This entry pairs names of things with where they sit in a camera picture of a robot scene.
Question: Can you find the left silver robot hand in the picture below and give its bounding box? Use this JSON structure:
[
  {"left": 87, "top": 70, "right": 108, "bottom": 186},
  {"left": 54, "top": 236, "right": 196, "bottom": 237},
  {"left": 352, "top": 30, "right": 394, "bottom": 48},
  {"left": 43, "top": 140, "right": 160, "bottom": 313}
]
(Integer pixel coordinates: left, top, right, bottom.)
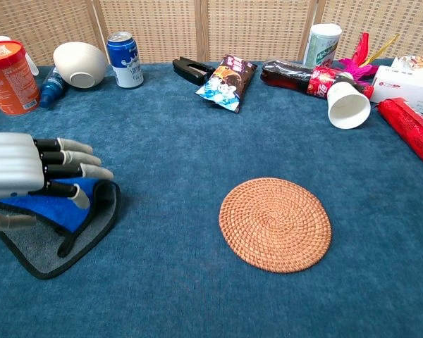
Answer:
[{"left": 0, "top": 132, "right": 115, "bottom": 233}]

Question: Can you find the grey and blue cloth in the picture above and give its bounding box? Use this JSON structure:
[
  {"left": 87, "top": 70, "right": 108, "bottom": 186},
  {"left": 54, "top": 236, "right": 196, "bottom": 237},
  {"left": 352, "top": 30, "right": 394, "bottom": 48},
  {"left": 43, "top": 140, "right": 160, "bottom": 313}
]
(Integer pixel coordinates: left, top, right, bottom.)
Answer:
[{"left": 0, "top": 177, "right": 122, "bottom": 281}]

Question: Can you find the orange instant noodle tub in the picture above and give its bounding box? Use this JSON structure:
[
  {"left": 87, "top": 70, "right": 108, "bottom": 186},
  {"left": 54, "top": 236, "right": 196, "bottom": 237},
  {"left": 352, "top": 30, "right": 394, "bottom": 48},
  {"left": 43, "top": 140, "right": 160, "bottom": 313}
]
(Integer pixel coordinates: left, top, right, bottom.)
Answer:
[{"left": 0, "top": 39, "right": 42, "bottom": 116}]

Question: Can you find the small blue bottle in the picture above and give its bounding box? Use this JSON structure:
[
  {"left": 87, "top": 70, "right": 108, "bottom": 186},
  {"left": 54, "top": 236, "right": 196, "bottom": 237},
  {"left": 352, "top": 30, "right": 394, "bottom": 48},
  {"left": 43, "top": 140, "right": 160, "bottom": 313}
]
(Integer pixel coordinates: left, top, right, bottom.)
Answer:
[{"left": 38, "top": 66, "right": 70, "bottom": 110}]

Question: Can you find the white ceramic bowl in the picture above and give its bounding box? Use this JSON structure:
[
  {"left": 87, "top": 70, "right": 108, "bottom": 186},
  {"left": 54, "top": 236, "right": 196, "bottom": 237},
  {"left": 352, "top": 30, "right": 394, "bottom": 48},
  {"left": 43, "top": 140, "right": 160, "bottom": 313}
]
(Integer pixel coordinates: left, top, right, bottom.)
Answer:
[{"left": 52, "top": 41, "right": 109, "bottom": 89}]

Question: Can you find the blue and white drink can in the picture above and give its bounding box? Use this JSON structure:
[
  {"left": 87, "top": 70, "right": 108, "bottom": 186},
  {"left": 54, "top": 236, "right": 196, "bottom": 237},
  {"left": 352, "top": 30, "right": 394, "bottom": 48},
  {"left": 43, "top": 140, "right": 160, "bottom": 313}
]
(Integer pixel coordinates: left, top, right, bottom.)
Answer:
[{"left": 106, "top": 31, "right": 145, "bottom": 89}]

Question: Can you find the blue table cloth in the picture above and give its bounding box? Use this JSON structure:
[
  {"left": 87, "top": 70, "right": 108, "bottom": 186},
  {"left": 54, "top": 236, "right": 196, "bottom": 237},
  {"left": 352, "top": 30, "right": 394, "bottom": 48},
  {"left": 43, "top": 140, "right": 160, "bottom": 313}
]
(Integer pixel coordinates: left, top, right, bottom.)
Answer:
[{"left": 0, "top": 58, "right": 423, "bottom": 338}]

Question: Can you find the black stapler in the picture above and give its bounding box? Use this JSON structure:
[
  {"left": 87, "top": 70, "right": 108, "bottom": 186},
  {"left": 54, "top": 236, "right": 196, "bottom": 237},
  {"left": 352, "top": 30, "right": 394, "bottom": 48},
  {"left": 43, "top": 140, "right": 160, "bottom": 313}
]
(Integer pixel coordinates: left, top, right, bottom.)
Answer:
[{"left": 171, "top": 58, "right": 216, "bottom": 87}]

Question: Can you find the woven bamboo folding screen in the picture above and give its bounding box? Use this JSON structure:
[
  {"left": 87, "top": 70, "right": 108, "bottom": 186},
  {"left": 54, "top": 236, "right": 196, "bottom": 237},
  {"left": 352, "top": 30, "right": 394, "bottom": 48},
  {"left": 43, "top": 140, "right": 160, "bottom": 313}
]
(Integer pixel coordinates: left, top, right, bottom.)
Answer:
[{"left": 0, "top": 0, "right": 423, "bottom": 68}]

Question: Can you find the brown chocolate snack bag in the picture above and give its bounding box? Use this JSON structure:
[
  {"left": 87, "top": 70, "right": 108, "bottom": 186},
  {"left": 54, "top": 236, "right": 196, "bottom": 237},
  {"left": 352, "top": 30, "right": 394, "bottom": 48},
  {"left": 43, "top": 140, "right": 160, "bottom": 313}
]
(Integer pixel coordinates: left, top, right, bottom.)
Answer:
[{"left": 195, "top": 54, "right": 259, "bottom": 114}]

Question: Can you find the round woven rattan coaster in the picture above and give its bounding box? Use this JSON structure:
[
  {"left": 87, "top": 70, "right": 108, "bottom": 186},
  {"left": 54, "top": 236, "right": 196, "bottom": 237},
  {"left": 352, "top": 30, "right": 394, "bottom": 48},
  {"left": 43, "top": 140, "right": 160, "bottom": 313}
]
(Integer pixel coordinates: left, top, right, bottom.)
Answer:
[{"left": 219, "top": 177, "right": 333, "bottom": 274}]

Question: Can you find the cola bottle with red label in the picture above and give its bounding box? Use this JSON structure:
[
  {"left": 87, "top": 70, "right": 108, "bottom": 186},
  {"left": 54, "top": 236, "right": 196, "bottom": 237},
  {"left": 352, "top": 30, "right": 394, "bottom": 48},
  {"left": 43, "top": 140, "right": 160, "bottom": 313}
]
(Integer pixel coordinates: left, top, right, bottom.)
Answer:
[{"left": 260, "top": 59, "right": 374, "bottom": 101}]

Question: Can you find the white and green canister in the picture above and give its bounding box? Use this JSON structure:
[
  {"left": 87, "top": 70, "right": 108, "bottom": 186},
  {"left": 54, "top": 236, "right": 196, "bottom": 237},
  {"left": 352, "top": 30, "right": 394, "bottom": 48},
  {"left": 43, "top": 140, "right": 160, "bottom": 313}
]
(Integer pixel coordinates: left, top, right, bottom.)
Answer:
[{"left": 302, "top": 23, "right": 343, "bottom": 68}]

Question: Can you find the white paper cup green print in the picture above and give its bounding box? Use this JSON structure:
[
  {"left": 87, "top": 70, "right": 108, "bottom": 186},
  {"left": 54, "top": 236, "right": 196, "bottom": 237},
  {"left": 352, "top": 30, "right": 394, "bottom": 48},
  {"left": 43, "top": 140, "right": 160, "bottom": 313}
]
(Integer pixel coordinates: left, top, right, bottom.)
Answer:
[{"left": 326, "top": 81, "right": 372, "bottom": 130}]

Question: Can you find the pink feather shuttlecock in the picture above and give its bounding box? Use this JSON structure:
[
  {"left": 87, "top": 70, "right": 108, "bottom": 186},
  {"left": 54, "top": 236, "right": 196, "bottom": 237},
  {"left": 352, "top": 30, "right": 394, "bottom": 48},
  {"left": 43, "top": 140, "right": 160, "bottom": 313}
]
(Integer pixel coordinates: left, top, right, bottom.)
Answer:
[{"left": 338, "top": 32, "right": 401, "bottom": 84}]

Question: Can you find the white cardboard box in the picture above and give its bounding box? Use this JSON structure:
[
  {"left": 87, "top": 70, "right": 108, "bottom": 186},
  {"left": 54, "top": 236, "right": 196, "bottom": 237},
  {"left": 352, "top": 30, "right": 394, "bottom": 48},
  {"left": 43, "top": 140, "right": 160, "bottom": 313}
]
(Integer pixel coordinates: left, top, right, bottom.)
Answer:
[{"left": 369, "top": 65, "right": 423, "bottom": 114}]

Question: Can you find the red biscuit pack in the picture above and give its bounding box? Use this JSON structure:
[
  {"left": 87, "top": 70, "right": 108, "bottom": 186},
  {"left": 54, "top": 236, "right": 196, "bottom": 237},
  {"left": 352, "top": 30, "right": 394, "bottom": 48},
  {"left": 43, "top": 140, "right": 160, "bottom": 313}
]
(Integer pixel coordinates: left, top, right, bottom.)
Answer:
[{"left": 376, "top": 97, "right": 423, "bottom": 177}]

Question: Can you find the white snack packet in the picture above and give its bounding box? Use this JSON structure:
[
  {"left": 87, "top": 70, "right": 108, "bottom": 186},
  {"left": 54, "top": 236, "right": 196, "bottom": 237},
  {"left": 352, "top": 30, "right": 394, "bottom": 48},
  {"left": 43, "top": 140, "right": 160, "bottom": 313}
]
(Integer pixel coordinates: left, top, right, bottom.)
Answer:
[{"left": 389, "top": 55, "right": 423, "bottom": 73}]

